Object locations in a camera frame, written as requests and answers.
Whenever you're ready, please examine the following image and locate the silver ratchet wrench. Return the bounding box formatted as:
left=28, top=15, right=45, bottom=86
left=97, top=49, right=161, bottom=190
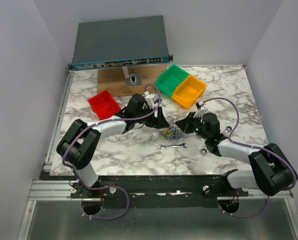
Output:
left=200, top=126, right=232, bottom=157

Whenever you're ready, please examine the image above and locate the yellow plastic bin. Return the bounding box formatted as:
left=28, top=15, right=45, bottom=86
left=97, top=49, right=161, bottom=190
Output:
left=171, top=75, right=207, bottom=109

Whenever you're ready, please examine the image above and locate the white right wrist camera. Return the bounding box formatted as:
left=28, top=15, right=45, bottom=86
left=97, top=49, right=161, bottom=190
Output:
left=193, top=100, right=208, bottom=118

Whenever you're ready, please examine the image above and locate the silver open-end wrench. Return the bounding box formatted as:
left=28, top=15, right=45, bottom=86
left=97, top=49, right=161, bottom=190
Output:
left=158, top=143, right=187, bottom=150

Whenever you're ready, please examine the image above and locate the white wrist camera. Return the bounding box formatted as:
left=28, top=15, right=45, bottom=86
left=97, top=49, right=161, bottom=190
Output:
left=193, top=100, right=208, bottom=118
left=144, top=91, right=160, bottom=109

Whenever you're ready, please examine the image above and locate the red plastic bin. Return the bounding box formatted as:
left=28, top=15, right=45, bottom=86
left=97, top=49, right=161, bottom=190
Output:
left=88, top=90, right=121, bottom=120

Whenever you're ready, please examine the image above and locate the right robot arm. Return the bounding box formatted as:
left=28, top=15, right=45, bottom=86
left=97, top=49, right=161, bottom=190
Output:
left=175, top=112, right=297, bottom=196

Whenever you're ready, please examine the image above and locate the aluminium frame rail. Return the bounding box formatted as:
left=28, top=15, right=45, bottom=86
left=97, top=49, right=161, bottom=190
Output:
left=28, top=178, right=76, bottom=201

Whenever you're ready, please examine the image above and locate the wooden board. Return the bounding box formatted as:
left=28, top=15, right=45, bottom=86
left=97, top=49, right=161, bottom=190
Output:
left=97, top=64, right=167, bottom=97

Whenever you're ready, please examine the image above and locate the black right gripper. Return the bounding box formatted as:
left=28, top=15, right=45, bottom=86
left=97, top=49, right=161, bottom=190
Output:
left=176, top=112, right=210, bottom=140

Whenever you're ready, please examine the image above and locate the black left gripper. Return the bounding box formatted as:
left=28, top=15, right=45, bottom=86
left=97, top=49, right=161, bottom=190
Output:
left=134, top=105, right=169, bottom=129

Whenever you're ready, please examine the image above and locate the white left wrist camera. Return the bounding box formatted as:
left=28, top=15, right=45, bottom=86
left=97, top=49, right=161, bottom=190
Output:
left=144, top=91, right=160, bottom=109

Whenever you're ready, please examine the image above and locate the coloured wire bundle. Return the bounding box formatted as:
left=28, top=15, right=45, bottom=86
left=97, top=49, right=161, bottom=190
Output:
left=156, top=113, right=189, bottom=141

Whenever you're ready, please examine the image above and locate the blue network switch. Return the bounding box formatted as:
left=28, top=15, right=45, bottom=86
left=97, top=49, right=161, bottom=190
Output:
left=69, top=15, right=173, bottom=71

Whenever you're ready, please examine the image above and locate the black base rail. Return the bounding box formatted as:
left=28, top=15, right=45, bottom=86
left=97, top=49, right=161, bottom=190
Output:
left=71, top=174, right=248, bottom=209

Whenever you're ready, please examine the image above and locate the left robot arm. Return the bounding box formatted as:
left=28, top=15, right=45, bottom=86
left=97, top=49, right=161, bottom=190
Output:
left=56, top=93, right=169, bottom=198

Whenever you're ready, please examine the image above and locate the grey metal bracket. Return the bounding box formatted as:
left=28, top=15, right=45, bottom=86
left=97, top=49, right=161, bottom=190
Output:
left=122, top=66, right=142, bottom=87

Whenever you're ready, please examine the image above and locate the green plastic bin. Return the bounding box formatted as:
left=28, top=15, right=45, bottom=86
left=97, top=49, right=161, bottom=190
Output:
left=155, top=64, right=190, bottom=97

